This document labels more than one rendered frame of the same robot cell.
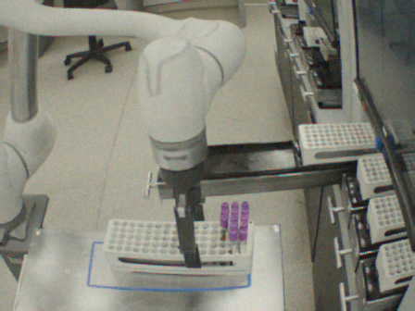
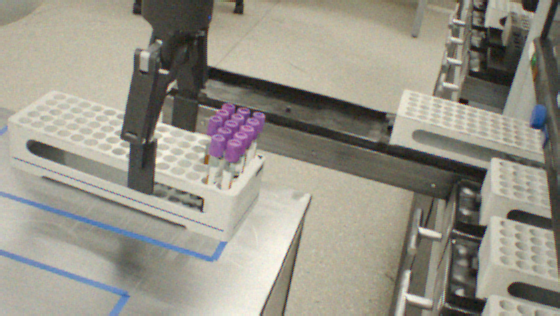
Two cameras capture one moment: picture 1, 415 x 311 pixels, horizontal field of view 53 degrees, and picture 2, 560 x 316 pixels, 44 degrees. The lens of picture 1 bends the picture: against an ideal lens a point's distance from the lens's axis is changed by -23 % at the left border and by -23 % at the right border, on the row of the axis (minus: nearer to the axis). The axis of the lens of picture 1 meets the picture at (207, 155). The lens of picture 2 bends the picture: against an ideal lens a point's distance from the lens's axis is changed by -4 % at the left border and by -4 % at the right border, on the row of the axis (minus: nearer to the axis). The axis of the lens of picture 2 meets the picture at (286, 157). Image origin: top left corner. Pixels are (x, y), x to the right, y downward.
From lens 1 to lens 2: 0.32 m
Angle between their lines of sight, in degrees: 8
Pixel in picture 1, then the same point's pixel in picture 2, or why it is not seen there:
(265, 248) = (271, 216)
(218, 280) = (168, 232)
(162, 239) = (116, 135)
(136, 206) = not seen: hidden behind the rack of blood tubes
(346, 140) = (481, 131)
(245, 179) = (290, 130)
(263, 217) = (328, 276)
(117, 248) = (35, 125)
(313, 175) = (401, 165)
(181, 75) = not seen: outside the picture
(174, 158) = not seen: outside the picture
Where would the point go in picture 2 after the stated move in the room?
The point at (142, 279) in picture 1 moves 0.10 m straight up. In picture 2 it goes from (50, 191) to (49, 115)
